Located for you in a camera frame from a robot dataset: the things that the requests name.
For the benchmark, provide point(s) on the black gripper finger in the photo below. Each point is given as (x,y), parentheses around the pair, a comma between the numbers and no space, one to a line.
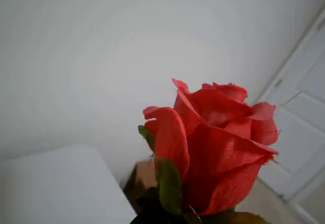
(147,208)

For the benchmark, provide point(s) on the red artificial rose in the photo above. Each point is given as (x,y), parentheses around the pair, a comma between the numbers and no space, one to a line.
(215,158)

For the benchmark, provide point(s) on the brown cardboard box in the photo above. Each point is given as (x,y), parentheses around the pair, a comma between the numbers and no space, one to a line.
(146,174)

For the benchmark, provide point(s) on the white panel door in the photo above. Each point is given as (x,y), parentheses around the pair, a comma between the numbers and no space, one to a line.
(304,132)

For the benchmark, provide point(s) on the white door frame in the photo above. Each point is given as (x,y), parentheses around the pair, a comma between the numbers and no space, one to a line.
(302,48)

